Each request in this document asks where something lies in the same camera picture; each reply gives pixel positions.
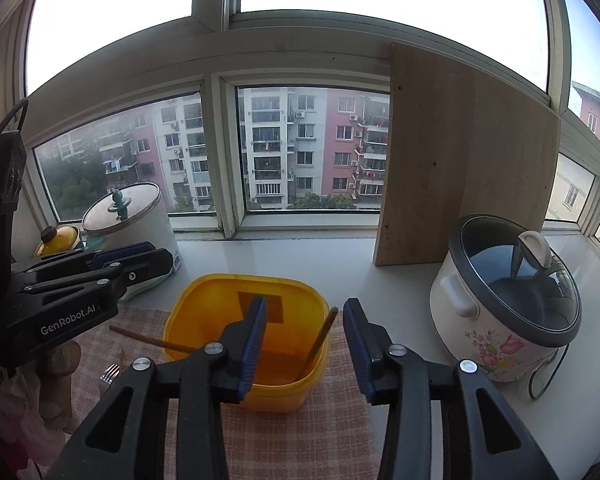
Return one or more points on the white window frame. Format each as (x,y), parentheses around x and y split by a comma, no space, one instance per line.
(220,150)

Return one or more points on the floral white rice cooker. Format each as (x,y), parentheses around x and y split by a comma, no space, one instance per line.
(500,300)

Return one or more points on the apartment buildings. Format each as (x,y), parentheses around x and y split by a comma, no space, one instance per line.
(300,150)

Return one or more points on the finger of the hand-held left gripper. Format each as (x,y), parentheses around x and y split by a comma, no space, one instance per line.
(145,270)
(120,254)

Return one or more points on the person's left hand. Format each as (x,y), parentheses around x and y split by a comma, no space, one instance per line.
(55,385)

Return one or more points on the light wooden board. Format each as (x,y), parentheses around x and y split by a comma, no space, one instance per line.
(470,160)

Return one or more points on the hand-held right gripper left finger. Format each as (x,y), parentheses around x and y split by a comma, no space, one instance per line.
(252,347)

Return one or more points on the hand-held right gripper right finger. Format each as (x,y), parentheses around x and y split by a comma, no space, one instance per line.
(356,352)

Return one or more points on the yellow plastic container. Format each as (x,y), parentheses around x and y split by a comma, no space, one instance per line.
(285,345)

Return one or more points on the pink checked cloth mat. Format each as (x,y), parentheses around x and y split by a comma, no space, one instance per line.
(325,435)

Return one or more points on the white electric pot with lid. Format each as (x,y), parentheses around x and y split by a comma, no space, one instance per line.
(130,220)

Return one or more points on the brown wooden chopstick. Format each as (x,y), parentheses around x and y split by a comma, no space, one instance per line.
(320,337)
(145,339)

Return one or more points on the clay pot with yellow lid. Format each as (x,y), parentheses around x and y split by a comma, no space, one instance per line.
(60,240)

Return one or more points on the metal fork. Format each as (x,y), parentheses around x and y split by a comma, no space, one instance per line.
(111,375)

